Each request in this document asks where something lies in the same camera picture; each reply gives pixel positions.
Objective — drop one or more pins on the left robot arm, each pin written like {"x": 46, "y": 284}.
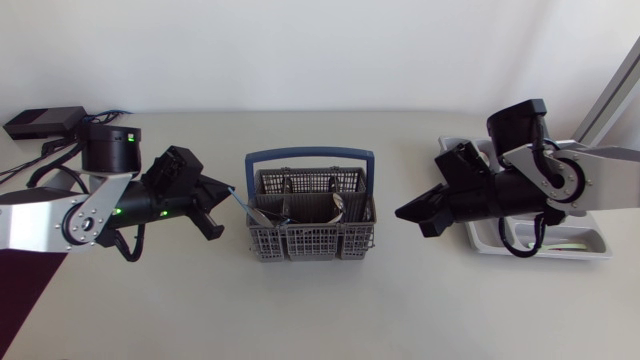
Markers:
{"x": 35, "y": 222}

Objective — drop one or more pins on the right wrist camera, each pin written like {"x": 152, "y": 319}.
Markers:
{"x": 460, "y": 160}

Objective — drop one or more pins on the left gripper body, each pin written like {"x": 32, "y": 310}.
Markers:
{"x": 175, "y": 202}

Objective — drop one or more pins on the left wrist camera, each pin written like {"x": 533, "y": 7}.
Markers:
{"x": 172, "y": 167}

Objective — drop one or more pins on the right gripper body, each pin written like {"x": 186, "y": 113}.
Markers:
{"x": 472, "y": 197}

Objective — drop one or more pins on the grey cutlery tray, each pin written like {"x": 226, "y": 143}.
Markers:
{"x": 565, "y": 240}

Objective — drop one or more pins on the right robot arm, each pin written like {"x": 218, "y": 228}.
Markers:
{"x": 595, "y": 175}

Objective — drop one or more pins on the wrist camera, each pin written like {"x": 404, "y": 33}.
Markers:
{"x": 460, "y": 160}
{"x": 172, "y": 167}

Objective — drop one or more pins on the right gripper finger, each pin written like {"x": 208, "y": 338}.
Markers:
{"x": 422, "y": 205}
{"x": 436, "y": 225}

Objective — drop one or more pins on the green plastic cutlery piece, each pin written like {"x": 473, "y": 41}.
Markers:
{"x": 560, "y": 246}

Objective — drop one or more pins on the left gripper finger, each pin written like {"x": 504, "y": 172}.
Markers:
{"x": 214, "y": 189}
{"x": 209, "y": 227}

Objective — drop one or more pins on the dark mat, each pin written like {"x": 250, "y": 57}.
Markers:
{"x": 22, "y": 290}

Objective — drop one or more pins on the black power brick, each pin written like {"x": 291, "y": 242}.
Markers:
{"x": 45, "y": 121}

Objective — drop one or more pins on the grey cutlery basket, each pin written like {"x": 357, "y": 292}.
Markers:
{"x": 312, "y": 225}

